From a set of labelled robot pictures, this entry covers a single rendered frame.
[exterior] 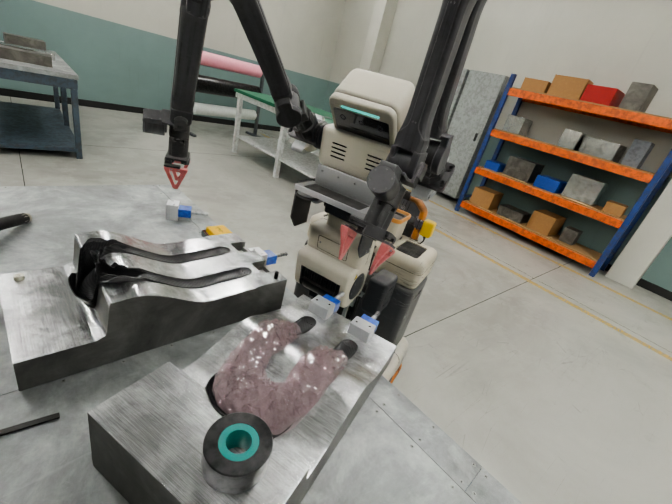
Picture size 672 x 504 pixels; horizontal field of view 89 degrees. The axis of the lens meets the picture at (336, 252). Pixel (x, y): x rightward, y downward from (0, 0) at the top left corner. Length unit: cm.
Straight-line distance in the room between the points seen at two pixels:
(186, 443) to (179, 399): 7
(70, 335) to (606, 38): 609
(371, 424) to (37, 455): 50
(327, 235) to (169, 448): 83
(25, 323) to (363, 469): 61
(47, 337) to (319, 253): 77
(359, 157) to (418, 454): 77
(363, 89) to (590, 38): 531
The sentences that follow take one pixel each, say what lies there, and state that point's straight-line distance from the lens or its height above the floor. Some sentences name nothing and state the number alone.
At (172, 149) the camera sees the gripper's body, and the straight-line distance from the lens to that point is 121.
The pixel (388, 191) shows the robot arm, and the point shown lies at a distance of 69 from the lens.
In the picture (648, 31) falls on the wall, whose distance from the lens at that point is 606.
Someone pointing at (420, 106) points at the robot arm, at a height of 134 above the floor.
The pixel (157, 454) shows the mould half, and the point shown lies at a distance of 51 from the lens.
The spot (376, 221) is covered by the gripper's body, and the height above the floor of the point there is 110.
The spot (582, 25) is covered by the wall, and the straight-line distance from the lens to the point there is 628.
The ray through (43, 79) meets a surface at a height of 72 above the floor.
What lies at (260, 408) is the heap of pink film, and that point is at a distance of 57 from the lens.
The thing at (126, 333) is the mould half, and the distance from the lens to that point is 74.
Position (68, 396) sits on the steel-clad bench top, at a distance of 73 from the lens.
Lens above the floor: 134
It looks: 26 degrees down
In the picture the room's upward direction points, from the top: 15 degrees clockwise
